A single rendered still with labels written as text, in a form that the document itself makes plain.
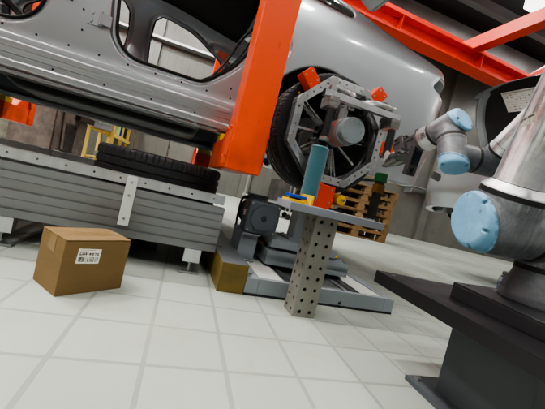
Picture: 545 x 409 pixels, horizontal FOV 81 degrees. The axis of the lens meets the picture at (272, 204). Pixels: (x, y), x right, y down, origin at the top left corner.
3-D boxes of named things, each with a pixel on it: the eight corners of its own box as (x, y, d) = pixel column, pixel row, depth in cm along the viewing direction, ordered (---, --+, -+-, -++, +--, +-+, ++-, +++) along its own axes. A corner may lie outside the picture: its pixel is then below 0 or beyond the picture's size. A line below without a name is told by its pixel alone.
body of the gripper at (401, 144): (404, 146, 136) (428, 132, 125) (405, 164, 133) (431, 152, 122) (390, 141, 133) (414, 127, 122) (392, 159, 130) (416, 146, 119)
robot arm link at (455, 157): (483, 167, 102) (479, 135, 107) (450, 159, 101) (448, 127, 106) (462, 180, 110) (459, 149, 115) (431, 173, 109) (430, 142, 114)
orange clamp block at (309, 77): (315, 85, 171) (307, 70, 169) (321, 82, 163) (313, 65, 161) (304, 92, 169) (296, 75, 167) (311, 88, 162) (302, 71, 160)
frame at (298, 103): (362, 194, 185) (386, 101, 183) (368, 195, 179) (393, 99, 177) (275, 170, 168) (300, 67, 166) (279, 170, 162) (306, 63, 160)
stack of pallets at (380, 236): (361, 234, 730) (372, 191, 726) (387, 243, 634) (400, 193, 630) (303, 221, 692) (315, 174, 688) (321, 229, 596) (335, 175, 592)
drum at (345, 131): (341, 150, 178) (347, 125, 178) (362, 148, 158) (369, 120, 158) (318, 143, 174) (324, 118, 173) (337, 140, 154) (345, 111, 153)
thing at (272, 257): (318, 261, 218) (322, 247, 217) (345, 279, 184) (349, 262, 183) (248, 248, 202) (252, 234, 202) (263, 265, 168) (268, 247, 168)
